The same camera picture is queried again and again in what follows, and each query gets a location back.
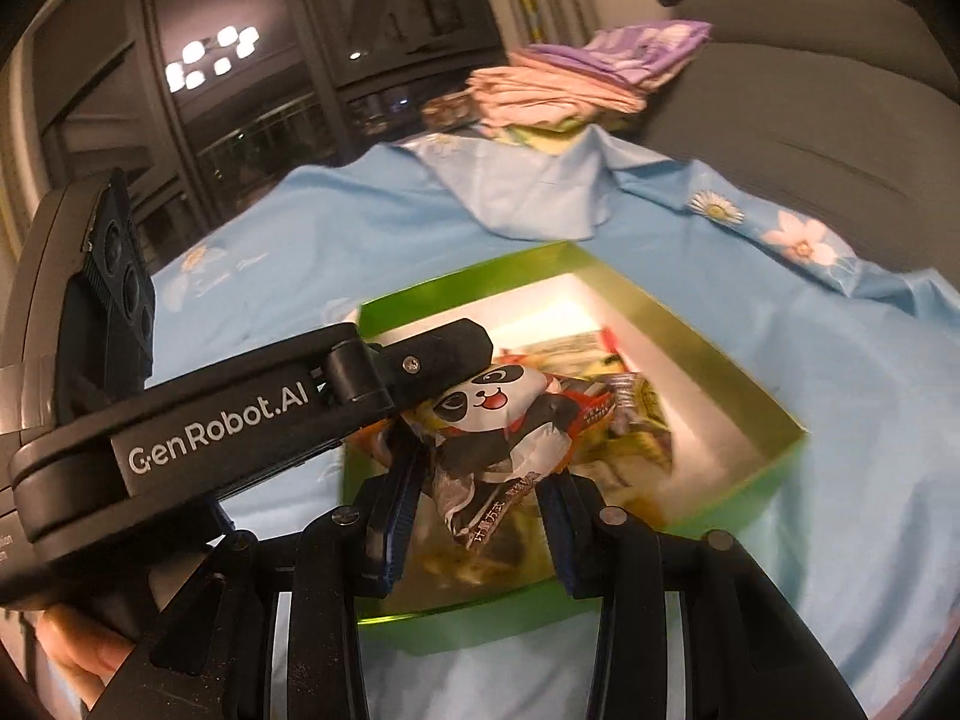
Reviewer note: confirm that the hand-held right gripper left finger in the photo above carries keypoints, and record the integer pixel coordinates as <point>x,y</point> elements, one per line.
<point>394,517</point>

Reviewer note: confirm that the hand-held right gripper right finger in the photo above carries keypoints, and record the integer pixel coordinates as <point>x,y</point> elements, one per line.
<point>570,540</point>

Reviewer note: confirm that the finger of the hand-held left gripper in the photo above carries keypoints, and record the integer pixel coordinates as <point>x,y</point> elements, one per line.
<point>435,361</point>

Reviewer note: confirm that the panda print snack bag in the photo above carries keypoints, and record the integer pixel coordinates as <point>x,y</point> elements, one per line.
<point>487,420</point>

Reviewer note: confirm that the green cardboard box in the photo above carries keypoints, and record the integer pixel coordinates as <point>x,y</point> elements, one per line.
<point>450,615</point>

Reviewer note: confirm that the pile of snack packets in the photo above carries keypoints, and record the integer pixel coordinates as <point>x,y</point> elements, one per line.
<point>641,427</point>

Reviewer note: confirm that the person's left hand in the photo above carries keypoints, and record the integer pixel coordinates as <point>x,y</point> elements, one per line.
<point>75,645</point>

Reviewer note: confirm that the light blue floral cloth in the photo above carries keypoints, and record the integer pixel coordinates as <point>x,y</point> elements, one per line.
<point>750,600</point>

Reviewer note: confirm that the yellow-green folded cloth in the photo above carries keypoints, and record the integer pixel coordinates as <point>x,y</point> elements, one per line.
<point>544,139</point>

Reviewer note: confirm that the brown patterned cloth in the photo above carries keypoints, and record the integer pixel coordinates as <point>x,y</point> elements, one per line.
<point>450,112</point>

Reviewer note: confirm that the pink folded cloth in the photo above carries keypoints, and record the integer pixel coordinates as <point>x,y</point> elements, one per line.
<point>540,101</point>

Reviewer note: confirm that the purple folded cloth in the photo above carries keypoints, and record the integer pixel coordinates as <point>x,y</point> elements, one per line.
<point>637,49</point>

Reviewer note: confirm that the grey sofa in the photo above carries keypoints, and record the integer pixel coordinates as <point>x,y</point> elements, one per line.
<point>810,127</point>

